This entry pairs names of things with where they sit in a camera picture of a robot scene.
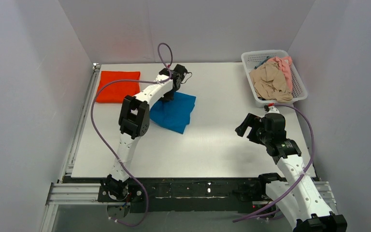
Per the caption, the blue t shirt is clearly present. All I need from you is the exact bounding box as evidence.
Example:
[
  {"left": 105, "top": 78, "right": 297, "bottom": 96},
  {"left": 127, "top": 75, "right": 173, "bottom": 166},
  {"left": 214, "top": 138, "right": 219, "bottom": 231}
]
[{"left": 150, "top": 92, "right": 196, "bottom": 134}]

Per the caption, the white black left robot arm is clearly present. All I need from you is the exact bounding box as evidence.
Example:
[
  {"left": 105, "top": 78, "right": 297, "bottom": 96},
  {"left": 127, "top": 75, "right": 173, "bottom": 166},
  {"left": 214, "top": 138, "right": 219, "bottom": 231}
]
[{"left": 100, "top": 73, "right": 184, "bottom": 201}]

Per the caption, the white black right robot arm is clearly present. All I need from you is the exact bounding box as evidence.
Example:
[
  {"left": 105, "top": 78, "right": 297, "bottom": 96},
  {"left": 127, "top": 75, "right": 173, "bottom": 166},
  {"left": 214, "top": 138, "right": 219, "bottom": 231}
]
[{"left": 235, "top": 113, "right": 347, "bottom": 232}]

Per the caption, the beige t shirt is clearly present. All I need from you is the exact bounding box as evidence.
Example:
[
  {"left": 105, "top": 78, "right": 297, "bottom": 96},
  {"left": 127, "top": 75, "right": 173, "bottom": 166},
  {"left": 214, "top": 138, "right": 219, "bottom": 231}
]
[{"left": 249, "top": 61, "right": 293, "bottom": 103}]

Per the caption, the folded orange t shirt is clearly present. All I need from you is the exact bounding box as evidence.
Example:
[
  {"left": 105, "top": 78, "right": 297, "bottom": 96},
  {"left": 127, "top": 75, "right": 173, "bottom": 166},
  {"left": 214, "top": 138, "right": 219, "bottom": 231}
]
[{"left": 96, "top": 71, "right": 141, "bottom": 103}]

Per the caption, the pink t shirt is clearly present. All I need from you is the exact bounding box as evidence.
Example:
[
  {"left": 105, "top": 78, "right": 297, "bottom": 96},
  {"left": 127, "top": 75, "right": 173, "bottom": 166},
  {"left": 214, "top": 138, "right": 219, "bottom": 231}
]
[{"left": 266, "top": 56, "right": 293, "bottom": 91}]

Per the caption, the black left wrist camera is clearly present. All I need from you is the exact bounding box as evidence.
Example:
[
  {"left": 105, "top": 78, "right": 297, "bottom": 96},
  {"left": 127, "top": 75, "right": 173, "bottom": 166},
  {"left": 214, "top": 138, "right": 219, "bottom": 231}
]
[{"left": 170, "top": 64, "right": 192, "bottom": 92}]

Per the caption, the aluminium frame rail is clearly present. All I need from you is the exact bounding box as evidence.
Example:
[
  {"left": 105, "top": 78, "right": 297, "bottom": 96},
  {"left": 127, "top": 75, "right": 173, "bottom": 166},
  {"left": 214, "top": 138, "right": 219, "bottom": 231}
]
[{"left": 40, "top": 182, "right": 344, "bottom": 232}]

